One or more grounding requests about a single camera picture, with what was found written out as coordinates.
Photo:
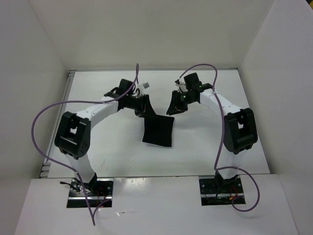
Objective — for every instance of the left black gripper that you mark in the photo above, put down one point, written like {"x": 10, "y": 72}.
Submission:
{"x": 149, "y": 110}

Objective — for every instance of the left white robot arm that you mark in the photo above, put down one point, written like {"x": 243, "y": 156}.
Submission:
{"x": 74, "y": 131}

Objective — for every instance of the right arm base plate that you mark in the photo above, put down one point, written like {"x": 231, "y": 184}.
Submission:
{"x": 211, "y": 195}

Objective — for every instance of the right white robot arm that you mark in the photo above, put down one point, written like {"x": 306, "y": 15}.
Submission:
{"x": 239, "y": 132}

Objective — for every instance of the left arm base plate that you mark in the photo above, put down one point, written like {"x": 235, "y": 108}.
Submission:
{"x": 101, "y": 196}

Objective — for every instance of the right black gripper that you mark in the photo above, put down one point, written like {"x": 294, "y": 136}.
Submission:
{"x": 175, "y": 106}

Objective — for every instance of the black skirt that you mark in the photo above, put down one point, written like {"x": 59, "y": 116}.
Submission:
{"x": 158, "y": 130}

